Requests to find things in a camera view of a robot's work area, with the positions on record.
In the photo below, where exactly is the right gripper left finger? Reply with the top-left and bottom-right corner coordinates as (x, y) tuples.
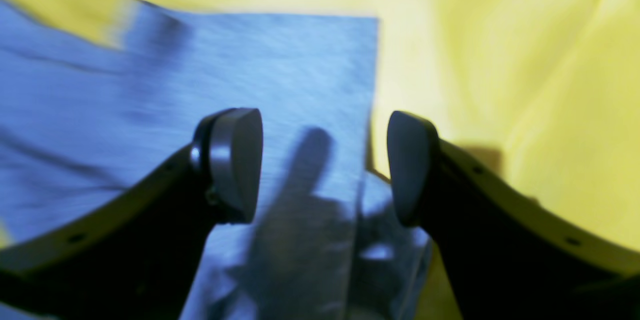
(0, 108), (263, 320)

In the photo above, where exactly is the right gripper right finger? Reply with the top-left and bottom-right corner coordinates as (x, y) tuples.
(387, 111), (640, 320)

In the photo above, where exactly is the grey t-shirt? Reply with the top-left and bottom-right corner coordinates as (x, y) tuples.
(1, 0), (431, 320)

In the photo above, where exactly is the yellow table cloth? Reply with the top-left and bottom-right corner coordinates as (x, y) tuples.
(0, 0), (640, 320)

